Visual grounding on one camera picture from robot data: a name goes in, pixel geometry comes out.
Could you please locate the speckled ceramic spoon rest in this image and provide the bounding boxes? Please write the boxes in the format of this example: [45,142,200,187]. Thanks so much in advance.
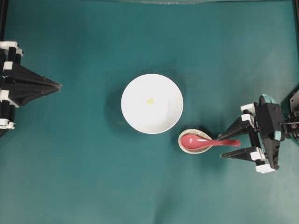
[178,129,212,154]

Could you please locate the left black frame rail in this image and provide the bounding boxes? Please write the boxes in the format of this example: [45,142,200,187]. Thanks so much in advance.
[0,0,8,41]

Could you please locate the white round bowl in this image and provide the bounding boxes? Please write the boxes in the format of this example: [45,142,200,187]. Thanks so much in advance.
[121,74,184,134]

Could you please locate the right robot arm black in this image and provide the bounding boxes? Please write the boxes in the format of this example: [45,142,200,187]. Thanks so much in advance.
[217,92,299,174]

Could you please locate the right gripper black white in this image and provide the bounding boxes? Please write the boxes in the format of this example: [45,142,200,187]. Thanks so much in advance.
[217,94,285,174]

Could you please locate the yellow hexagonal prism block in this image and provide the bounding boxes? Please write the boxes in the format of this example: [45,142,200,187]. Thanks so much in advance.
[146,98,154,105]

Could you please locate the pink ceramic spoon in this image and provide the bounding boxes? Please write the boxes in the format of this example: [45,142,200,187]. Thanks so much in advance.
[181,134,241,150]

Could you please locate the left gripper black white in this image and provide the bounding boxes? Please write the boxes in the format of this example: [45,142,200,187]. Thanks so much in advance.
[0,41,61,129]

